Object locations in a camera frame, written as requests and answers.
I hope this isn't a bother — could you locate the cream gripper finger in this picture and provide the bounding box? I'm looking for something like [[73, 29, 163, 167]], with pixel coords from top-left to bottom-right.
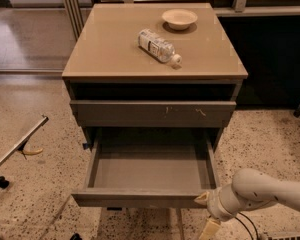
[[199, 217, 221, 240]]

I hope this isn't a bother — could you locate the grey drawer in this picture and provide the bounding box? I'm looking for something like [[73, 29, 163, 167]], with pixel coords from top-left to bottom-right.
[[72, 140, 219, 208], [70, 100, 236, 128]]

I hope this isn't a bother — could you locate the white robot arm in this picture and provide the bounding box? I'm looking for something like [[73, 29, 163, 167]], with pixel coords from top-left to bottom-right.
[[194, 168, 300, 240]]

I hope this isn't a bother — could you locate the grey top drawer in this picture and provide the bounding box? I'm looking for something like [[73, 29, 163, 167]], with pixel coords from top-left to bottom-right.
[[70, 100, 236, 128]]

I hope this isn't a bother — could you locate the grey wooden drawer cabinet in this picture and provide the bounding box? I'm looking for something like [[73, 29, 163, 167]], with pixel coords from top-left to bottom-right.
[[62, 3, 248, 143]]

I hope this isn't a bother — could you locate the white power strip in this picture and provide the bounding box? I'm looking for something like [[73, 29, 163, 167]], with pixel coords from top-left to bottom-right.
[[260, 232, 300, 240]]

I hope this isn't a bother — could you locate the clear plastic water bottle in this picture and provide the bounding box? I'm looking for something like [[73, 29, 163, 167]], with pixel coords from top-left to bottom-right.
[[138, 29, 182, 66]]

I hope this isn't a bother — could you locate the white ceramic bowl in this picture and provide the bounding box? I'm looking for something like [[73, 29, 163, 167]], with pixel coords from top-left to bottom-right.
[[162, 9, 198, 31]]

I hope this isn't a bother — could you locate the metal table edge left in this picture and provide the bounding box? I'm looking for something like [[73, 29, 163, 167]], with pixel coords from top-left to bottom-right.
[[0, 115, 49, 166]]

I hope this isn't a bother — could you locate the black cable on floor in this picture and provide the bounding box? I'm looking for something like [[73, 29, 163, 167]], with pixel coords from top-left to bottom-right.
[[234, 212, 260, 240]]

